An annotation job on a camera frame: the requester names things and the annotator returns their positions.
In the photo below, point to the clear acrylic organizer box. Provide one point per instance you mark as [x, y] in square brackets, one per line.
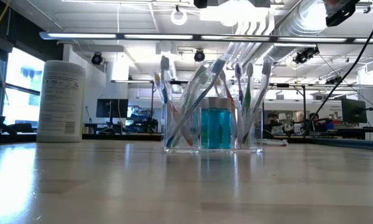
[201, 73]

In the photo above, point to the black ceiling spotlight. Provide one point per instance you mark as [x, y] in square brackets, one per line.
[97, 58]
[199, 55]
[304, 55]

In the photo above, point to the black monitor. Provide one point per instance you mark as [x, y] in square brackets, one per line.
[354, 110]
[112, 108]

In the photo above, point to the person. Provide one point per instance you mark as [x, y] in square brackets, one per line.
[272, 119]
[313, 118]

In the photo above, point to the clear acrylic organizer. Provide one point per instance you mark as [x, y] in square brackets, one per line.
[258, 137]

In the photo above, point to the long ceiling light strip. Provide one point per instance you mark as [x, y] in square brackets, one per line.
[81, 35]

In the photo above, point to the white wipes canister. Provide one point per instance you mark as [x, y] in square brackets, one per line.
[62, 102]

